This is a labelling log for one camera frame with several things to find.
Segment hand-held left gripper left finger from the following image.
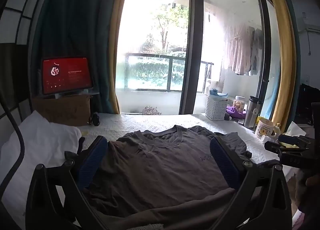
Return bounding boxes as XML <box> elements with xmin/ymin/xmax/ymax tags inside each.
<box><xmin>25</xmin><ymin>135</ymin><xmax>110</xmax><ymax>230</ymax></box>

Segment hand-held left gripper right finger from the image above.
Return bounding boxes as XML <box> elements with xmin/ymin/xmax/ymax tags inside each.
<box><xmin>209</xmin><ymin>135</ymin><xmax>293</xmax><ymax>230</ymax></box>

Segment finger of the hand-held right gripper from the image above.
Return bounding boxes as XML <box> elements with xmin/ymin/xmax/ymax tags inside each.
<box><xmin>278</xmin><ymin>134</ymin><xmax>312</xmax><ymax>147</ymax></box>
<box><xmin>264</xmin><ymin>141</ymin><xmax>310</xmax><ymax>157</ymax></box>

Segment dark grey t-shirt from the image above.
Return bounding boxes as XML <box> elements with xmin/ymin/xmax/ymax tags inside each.
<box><xmin>64</xmin><ymin>124</ymin><xmax>253</xmax><ymax>230</ymax></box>

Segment white tissue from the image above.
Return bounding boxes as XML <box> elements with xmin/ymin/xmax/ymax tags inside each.
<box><xmin>285</xmin><ymin>121</ymin><xmax>307</xmax><ymax>137</ymax></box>

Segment white mug with cartoon print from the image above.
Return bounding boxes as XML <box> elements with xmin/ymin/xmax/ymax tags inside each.
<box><xmin>255</xmin><ymin>117</ymin><xmax>280</xmax><ymax>137</ymax></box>

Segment black case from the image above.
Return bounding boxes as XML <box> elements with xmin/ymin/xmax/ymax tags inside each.
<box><xmin>295</xmin><ymin>84</ymin><xmax>320</xmax><ymax>123</ymax></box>

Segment steel thermos tumbler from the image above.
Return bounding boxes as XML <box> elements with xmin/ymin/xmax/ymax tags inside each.
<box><xmin>244</xmin><ymin>96</ymin><xmax>263</xmax><ymax>128</ymax></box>

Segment purple towel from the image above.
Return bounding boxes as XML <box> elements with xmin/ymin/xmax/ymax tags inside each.
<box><xmin>226</xmin><ymin>105</ymin><xmax>247</xmax><ymax>118</ymax></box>

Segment white plastic basket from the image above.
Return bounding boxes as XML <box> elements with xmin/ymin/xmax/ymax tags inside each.
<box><xmin>205</xmin><ymin>95</ymin><xmax>228</xmax><ymax>121</ymax></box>

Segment white pillow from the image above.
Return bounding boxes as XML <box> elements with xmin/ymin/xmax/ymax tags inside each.
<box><xmin>0</xmin><ymin>110</ymin><xmax>83</xmax><ymax>230</ymax></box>

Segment cardboard box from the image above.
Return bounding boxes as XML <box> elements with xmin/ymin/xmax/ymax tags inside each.
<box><xmin>31</xmin><ymin>94</ymin><xmax>93</xmax><ymax>127</ymax></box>

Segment plastic snack jar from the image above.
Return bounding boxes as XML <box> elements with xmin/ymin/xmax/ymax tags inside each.
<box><xmin>233</xmin><ymin>96</ymin><xmax>246</xmax><ymax>111</ymax></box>

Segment yellow curtain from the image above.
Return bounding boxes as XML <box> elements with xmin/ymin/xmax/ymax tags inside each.
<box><xmin>109</xmin><ymin>0</ymin><xmax>134</xmax><ymax>115</ymax></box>
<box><xmin>259</xmin><ymin>0</ymin><xmax>297</xmax><ymax>127</ymax></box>

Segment white textured bedspread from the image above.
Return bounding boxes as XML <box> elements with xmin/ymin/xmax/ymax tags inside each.
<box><xmin>77</xmin><ymin>113</ymin><xmax>295</xmax><ymax>180</ymax></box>

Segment tablet stand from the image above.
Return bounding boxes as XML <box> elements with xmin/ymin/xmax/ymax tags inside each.
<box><xmin>54</xmin><ymin>90</ymin><xmax>100</xmax><ymax>99</ymax></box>

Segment blue cloth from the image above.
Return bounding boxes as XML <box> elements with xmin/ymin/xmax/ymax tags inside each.
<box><xmin>209</xmin><ymin>89</ymin><xmax>228</xmax><ymax>99</ymax></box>

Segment dried plant bunch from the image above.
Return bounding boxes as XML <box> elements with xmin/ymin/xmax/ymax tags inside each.
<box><xmin>142</xmin><ymin>106</ymin><xmax>162</xmax><ymax>115</ymax></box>

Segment tablet with red screen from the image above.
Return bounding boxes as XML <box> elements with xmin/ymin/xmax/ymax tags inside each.
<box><xmin>41</xmin><ymin>57</ymin><xmax>94</xmax><ymax>95</ymax></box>

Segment hanging grey garment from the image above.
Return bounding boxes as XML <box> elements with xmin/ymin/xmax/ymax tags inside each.
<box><xmin>250</xmin><ymin>27</ymin><xmax>265</xmax><ymax>76</ymax></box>

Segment hanging pink garments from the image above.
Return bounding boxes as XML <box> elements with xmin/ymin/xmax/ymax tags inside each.
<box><xmin>220</xmin><ymin>24</ymin><xmax>255</xmax><ymax>76</ymax></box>

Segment balcony railing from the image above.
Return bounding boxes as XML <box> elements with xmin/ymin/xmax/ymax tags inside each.
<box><xmin>124</xmin><ymin>53</ymin><xmax>214</xmax><ymax>93</ymax></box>

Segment dark green curtain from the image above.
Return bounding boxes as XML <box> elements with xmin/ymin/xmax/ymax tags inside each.
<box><xmin>32</xmin><ymin>0</ymin><xmax>120</xmax><ymax>114</ymax></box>

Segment coiled black cable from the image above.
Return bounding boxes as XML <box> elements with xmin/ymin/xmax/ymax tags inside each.
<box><xmin>87</xmin><ymin>113</ymin><xmax>101</xmax><ymax>126</ymax></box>

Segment wall air conditioner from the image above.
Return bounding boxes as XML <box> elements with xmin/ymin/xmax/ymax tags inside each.
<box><xmin>301</xmin><ymin>11</ymin><xmax>320</xmax><ymax>32</ymax></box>

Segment dark window post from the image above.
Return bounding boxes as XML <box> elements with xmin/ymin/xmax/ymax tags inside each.
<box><xmin>179</xmin><ymin>0</ymin><xmax>203</xmax><ymax>115</ymax></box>

